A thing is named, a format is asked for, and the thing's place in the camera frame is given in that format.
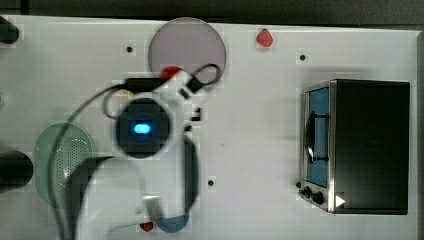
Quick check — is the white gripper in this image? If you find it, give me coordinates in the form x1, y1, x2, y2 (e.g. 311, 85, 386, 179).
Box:
158, 70, 201, 134

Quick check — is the red plush ketchup bottle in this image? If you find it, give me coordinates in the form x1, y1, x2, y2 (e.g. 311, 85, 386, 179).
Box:
160, 66, 181, 80

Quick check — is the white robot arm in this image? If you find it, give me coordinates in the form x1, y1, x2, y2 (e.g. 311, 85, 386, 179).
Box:
64, 70, 206, 240

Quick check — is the green perforated strainer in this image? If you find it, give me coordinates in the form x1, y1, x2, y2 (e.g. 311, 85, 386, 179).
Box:
34, 123, 94, 207

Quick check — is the lilac round plate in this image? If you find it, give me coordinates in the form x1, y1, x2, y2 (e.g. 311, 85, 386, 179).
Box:
147, 17, 227, 87

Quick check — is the red plush strawberry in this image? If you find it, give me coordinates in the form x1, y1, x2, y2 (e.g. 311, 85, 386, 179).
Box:
256, 29, 274, 48

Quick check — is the blue bowl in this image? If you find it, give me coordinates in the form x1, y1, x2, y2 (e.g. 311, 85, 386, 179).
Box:
156, 214, 189, 233

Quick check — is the small red item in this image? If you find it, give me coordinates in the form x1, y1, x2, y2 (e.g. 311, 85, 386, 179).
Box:
140, 222, 154, 232

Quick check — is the black cylinder lower left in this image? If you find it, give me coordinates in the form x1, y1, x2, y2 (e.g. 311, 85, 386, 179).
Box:
0, 151, 34, 193

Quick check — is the black cylinder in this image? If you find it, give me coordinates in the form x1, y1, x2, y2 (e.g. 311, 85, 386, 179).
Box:
0, 17, 20, 44
0, 151, 34, 193

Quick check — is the silver toaster oven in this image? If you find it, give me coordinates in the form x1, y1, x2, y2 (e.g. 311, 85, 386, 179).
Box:
296, 79, 410, 215

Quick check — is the black cylinder upper left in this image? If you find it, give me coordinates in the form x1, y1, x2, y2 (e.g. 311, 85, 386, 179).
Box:
0, 17, 20, 44

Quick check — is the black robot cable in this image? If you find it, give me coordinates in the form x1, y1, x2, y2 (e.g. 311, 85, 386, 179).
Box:
46, 63, 222, 240

